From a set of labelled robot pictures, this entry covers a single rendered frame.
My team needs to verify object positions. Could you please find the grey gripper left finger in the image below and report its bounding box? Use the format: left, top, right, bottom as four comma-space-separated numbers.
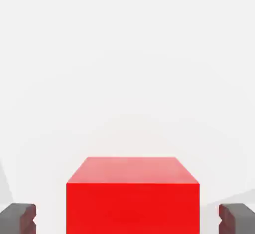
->
0, 203, 37, 234

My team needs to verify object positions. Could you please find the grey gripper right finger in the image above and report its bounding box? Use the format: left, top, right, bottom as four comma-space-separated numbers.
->
218, 203, 255, 234

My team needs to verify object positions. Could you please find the small red cube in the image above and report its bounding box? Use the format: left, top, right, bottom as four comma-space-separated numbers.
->
66, 156, 200, 234

